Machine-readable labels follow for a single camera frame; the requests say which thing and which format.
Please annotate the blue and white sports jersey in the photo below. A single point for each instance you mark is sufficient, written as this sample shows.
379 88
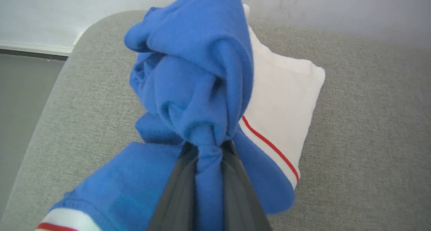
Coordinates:
188 72

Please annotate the white wall baseboard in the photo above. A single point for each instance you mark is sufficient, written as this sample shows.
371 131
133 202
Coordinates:
33 47

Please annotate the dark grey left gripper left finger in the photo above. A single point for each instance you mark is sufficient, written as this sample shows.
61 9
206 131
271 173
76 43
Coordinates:
175 197

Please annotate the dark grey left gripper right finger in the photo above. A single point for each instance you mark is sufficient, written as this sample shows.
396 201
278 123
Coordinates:
240 197

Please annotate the grey fabric sofa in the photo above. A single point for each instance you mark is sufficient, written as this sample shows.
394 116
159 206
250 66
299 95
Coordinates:
370 123

